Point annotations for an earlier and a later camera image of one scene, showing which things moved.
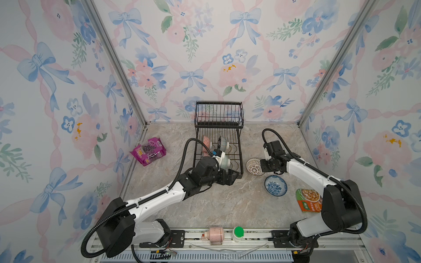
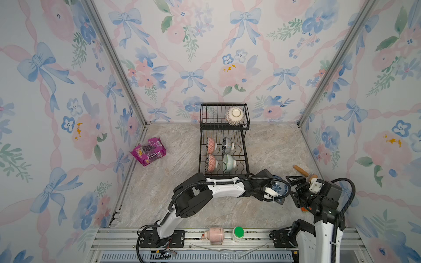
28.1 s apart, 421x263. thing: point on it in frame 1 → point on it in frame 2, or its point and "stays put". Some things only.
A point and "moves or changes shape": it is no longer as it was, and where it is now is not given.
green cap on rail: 238,233 stays put
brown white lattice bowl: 254,166 → 235,115
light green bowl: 225,163 moves or changes shape
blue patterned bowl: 276,186 stays put
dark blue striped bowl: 222,143 moves or changes shape
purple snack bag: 150,152 stays put
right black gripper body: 267,165 → 305,196
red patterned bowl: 206,141 moves or changes shape
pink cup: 215,235 stays put
